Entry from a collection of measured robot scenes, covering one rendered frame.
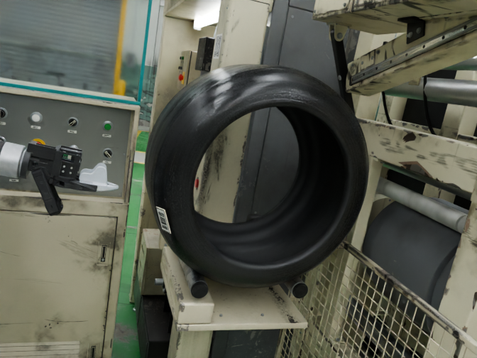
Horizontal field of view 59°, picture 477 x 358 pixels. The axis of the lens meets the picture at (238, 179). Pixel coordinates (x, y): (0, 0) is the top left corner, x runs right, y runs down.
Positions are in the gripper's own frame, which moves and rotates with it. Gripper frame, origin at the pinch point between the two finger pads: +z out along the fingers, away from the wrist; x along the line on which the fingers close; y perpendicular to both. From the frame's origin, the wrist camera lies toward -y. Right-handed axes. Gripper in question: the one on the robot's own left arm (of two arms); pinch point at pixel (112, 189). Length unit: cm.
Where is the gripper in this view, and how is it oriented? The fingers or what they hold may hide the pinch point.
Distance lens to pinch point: 106.9
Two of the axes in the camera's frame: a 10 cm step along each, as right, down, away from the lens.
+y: 2.8, -9.4, -1.8
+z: 9.2, 2.1, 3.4
